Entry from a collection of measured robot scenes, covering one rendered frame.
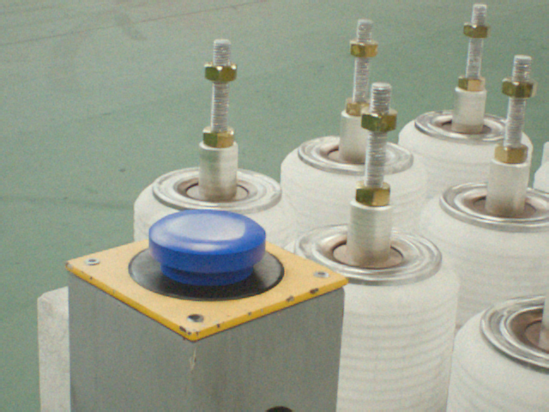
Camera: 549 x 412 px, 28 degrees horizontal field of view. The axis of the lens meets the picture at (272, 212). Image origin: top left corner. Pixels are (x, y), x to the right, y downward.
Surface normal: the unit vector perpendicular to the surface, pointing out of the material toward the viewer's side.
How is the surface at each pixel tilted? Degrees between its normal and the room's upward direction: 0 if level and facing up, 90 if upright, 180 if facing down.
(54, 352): 90
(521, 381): 43
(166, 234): 3
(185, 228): 0
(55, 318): 90
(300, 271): 0
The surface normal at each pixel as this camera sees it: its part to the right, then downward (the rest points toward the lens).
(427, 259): -0.02, -0.94
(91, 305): -0.73, 0.21
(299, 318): 0.69, 0.29
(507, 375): -0.44, -0.55
